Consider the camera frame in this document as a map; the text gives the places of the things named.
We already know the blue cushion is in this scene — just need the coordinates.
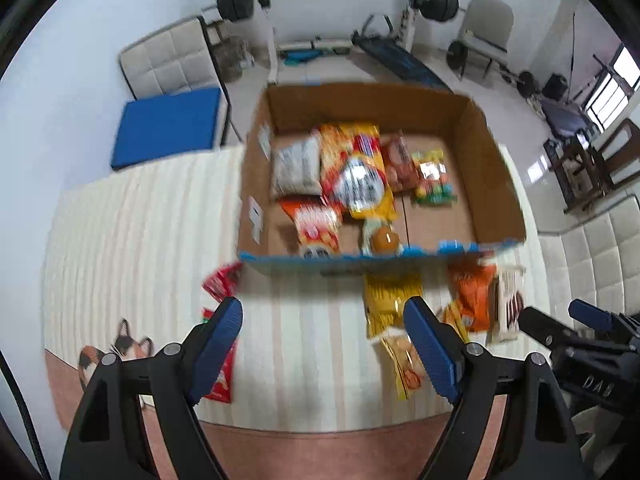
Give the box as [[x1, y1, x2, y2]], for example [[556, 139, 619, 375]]
[[110, 86, 223, 171]]

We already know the black exercise machine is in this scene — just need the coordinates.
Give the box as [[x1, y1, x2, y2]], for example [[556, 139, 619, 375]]
[[540, 52, 621, 140]]

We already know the black speaker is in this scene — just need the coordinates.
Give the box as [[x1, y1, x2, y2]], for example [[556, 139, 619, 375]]
[[542, 74, 568, 102]]

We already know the tall red snack packet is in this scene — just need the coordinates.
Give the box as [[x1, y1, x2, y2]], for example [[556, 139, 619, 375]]
[[200, 307, 237, 403]]

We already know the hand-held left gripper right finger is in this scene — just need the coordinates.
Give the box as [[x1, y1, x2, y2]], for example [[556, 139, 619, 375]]
[[402, 296, 586, 480]]

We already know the grey chair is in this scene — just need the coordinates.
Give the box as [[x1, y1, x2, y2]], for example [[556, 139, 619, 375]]
[[457, 0, 516, 81]]

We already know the window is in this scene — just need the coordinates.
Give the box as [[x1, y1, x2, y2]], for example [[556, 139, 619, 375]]
[[585, 42, 640, 131]]

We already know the white quilted chair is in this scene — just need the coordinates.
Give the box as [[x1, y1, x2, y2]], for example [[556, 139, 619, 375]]
[[537, 195, 640, 326], [119, 16, 243, 146]]

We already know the white barbell rack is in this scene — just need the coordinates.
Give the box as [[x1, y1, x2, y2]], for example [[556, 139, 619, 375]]
[[255, 0, 431, 86]]

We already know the yellow cracker packet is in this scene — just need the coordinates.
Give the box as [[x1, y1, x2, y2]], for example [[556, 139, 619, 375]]
[[381, 305, 471, 401]]

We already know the small floor barbell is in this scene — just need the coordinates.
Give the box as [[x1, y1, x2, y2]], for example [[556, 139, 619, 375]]
[[446, 40, 537, 98]]

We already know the clear packet with brown egg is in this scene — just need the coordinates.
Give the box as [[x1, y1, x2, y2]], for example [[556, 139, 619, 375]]
[[361, 217, 403, 257]]

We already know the yellow snack packet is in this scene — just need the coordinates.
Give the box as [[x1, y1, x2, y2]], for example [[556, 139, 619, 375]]
[[363, 272, 425, 339]]

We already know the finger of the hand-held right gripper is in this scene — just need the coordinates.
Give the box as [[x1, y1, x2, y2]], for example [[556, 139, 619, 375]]
[[569, 298, 640, 333], [517, 306, 576, 356]]

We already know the white grey snack packet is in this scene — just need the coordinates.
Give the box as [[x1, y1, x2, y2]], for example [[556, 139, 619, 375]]
[[271, 135, 323, 196]]

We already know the striped pink cat tablecloth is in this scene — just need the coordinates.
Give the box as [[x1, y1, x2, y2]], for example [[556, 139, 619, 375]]
[[42, 145, 551, 480]]

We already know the large yellow red noodle bag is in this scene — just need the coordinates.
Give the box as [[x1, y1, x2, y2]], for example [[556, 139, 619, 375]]
[[317, 122, 398, 221]]

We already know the dark wooden chair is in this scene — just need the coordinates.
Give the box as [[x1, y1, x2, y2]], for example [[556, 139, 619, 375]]
[[545, 120, 640, 213]]

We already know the black sit-up bench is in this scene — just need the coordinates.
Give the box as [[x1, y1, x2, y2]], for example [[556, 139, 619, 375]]
[[350, 15, 451, 92]]

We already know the colourful candy packet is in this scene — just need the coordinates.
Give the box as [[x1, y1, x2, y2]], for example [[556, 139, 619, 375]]
[[411, 150, 458, 207]]

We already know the panda print snack packet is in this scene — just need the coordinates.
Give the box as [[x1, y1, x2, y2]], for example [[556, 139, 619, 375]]
[[279, 196, 343, 259]]

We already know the white biscuit packet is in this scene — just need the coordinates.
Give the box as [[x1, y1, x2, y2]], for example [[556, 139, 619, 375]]
[[487, 265, 526, 345]]

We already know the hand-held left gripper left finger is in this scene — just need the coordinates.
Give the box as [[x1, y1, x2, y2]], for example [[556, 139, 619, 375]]
[[60, 296, 244, 480]]

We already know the black barbell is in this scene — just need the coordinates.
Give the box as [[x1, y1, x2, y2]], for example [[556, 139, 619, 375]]
[[202, 0, 460, 23]]

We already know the black cable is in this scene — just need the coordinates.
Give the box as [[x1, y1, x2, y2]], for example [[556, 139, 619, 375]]
[[0, 350, 51, 480]]

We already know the orange snack packet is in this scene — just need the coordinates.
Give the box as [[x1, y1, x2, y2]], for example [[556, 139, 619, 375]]
[[446, 260, 498, 333]]

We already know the cardboard box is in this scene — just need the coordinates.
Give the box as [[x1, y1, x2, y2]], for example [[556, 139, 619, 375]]
[[236, 82, 527, 277]]

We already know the brown red snack packet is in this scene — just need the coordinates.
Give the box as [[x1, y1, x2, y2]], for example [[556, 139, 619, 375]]
[[380, 132, 421, 193]]

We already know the blue floor mat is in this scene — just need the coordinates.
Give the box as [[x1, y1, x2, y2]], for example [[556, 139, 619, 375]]
[[281, 47, 321, 67]]

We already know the small red snack packet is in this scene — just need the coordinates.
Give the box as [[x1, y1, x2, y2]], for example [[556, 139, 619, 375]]
[[201, 261, 243, 303]]

